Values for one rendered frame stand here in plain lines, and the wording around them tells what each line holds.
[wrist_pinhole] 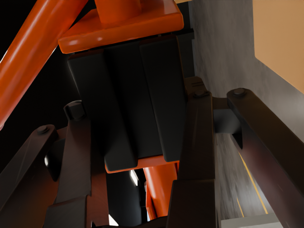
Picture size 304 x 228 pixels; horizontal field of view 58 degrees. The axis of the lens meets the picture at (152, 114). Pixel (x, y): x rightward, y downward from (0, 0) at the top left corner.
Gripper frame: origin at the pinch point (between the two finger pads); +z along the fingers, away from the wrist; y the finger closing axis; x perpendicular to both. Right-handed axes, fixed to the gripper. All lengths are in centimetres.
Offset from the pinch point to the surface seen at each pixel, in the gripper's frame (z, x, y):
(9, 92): -0.6, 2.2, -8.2
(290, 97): 215, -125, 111
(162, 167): -2.6, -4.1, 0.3
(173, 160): -4.5, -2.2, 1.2
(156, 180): -2.6, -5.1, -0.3
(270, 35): 12.3, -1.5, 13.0
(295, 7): 6.9, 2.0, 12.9
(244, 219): 184, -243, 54
